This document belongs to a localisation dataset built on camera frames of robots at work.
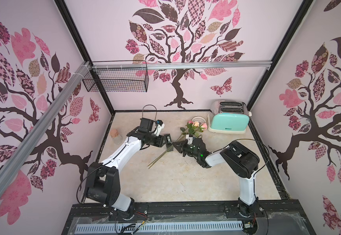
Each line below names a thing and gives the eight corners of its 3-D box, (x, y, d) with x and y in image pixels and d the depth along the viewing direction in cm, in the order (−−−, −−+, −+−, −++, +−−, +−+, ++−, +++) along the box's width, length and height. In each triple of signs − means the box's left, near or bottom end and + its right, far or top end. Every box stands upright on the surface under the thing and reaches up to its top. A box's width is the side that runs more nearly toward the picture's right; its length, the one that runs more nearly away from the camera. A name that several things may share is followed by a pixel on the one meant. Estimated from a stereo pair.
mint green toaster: (209, 135, 107) (214, 119, 93) (205, 116, 119) (209, 100, 105) (244, 135, 106) (255, 119, 93) (237, 116, 119) (245, 100, 105)
